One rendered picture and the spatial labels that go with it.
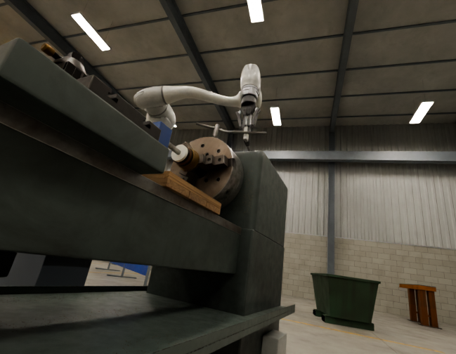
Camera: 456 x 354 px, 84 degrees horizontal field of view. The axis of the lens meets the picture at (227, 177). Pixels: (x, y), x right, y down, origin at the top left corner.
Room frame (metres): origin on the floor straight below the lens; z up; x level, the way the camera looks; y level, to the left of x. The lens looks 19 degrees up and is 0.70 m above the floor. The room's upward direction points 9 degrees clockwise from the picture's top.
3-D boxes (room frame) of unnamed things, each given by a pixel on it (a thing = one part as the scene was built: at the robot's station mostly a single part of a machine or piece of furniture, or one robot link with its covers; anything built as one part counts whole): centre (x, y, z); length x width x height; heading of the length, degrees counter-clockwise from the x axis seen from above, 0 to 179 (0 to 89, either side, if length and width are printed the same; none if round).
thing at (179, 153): (0.83, 0.22, 1.08); 0.13 x 0.07 x 0.07; 153
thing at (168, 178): (0.81, 0.24, 0.89); 0.36 x 0.30 x 0.04; 63
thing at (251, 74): (1.10, -0.04, 1.65); 0.13 x 0.11 x 0.16; 167
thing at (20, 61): (0.49, 0.44, 0.90); 0.53 x 0.30 x 0.06; 63
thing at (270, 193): (1.43, -0.06, 1.06); 0.59 x 0.48 x 0.39; 153
